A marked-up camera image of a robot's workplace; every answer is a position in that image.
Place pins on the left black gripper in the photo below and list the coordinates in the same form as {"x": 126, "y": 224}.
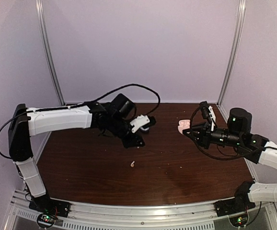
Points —
{"x": 130, "y": 143}

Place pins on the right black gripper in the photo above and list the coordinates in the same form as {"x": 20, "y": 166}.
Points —
{"x": 204, "y": 131}

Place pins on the pink round charging case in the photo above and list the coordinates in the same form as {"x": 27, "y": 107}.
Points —
{"x": 183, "y": 124}

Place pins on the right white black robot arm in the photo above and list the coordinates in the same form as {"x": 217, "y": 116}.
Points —
{"x": 231, "y": 143}

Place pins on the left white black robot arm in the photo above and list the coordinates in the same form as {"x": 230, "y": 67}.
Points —
{"x": 28, "y": 122}

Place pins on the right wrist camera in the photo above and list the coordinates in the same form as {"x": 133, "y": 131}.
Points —
{"x": 208, "y": 114}

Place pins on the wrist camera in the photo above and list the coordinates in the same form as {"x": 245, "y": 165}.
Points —
{"x": 142, "y": 121}
{"x": 208, "y": 114}

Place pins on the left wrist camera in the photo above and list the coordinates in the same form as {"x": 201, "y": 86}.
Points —
{"x": 142, "y": 121}

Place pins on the right aluminium frame post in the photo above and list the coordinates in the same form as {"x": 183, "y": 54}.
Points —
{"x": 240, "y": 18}

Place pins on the aluminium frame post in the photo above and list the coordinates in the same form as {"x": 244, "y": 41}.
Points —
{"x": 47, "y": 49}
{"x": 240, "y": 18}

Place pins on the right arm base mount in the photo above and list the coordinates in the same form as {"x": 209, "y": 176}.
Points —
{"x": 236, "y": 209}

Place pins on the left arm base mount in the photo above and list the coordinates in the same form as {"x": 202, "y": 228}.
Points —
{"x": 49, "y": 216}

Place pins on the left aluminium frame post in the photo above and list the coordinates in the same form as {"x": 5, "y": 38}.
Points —
{"x": 47, "y": 49}

